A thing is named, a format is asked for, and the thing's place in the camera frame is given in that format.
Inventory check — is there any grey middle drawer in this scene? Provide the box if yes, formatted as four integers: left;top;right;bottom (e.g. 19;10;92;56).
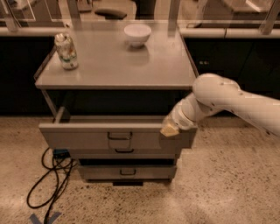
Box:
69;148;181;159

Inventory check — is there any grey drawer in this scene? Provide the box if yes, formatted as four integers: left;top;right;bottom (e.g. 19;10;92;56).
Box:
69;148;181;159
39;107;197;151
78;165;177;180

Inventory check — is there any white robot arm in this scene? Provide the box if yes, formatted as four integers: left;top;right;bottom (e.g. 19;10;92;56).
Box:
160;73;280;137

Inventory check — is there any black floor cable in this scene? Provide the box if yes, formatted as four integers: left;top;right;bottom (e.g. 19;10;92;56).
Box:
26;147;77;224

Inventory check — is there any white ceramic bowl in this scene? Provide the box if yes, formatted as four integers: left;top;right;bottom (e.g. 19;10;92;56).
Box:
124;24;151;47

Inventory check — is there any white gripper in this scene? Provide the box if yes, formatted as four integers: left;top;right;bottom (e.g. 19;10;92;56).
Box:
160;101;196;137

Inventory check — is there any grey bottom drawer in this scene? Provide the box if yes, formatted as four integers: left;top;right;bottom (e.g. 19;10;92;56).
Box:
78;165;177;180

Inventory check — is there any blue power adapter box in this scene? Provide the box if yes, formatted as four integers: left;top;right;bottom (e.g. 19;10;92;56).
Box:
52;149;70;159

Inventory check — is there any black office chair seat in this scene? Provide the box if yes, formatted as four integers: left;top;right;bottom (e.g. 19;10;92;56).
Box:
94;9;127;20

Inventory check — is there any grey metal drawer cabinet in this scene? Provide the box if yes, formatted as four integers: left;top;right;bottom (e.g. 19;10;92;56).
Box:
35;21;196;182

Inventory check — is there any blue tape floor marker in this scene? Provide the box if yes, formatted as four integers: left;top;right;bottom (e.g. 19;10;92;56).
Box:
28;211;62;224

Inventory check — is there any grey top drawer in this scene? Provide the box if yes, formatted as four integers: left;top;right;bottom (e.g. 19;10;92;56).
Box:
39;107;197;151

